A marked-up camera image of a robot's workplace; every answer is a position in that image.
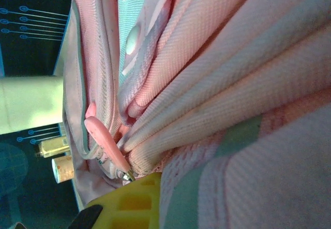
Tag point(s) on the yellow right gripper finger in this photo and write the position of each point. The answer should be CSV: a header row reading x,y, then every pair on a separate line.
x,y
134,205

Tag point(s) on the pink student backpack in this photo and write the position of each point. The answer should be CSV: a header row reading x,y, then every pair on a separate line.
x,y
207,84

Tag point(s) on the orange can with white lid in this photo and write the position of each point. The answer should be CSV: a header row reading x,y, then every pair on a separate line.
x,y
64,169

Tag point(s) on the spice bottle with black cap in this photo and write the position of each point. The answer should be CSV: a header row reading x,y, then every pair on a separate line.
x,y
54,147

